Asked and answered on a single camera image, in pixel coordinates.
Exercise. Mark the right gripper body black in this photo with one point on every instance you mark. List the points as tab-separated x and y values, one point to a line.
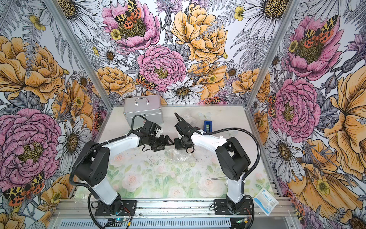
188	145

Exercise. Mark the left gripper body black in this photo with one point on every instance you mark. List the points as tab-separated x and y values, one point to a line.
151	141

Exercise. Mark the clear bubble wrap sheet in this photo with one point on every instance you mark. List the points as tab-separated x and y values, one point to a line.
179	156
190	119

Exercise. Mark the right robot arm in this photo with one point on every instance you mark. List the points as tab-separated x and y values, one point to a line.
232	158

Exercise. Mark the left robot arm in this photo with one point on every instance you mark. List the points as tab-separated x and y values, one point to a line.
91	167

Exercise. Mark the blue tape dispenser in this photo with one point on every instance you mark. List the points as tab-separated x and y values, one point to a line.
208	126

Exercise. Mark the silver aluminium case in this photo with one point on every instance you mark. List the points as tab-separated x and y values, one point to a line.
149	107

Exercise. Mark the silver scissors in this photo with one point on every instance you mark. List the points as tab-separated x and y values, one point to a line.
217	178

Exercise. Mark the white blue packet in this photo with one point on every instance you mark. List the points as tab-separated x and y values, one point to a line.
265	201

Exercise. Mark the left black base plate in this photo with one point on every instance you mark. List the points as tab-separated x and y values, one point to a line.
125	207

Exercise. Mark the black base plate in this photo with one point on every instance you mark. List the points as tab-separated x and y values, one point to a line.
125	207
245	207

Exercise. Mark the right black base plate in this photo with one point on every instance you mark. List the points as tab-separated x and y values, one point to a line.
245	207

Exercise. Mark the aluminium front rail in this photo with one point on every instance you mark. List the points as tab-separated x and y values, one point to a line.
165	208

